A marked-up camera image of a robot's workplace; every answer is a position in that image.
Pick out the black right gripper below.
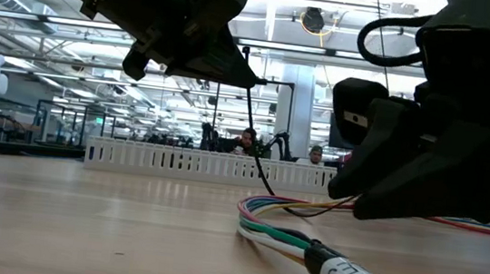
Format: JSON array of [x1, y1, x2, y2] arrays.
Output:
[[319, 0, 490, 235]]

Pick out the black ceiling cable reel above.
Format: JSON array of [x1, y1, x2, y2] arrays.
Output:
[[299, 5, 328, 36]]

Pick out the white wire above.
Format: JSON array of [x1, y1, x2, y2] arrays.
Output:
[[234, 225, 309, 259]]

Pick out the black gantry frame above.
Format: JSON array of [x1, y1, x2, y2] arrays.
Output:
[[209, 73, 297, 160]]

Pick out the black wire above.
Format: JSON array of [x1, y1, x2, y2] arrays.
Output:
[[277, 225, 326, 248]]

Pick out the person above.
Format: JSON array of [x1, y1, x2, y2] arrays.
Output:
[[223, 124, 261, 158], [295, 142, 332, 168]]

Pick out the white building column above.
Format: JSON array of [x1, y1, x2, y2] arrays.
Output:
[[270, 62, 319, 162]]

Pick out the white slotted cable duct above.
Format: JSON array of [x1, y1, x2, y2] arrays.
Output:
[[82, 134, 340, 198]]

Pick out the black zip tie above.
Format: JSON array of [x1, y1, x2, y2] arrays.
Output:
[[225, 44, 368, 224]]

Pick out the long ceiling light bar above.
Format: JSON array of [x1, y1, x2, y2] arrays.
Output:
[[0, 9, 428, 68]]

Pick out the black right gripper cable loop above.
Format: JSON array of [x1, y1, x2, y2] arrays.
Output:
[[354, 7, 433, 72]]

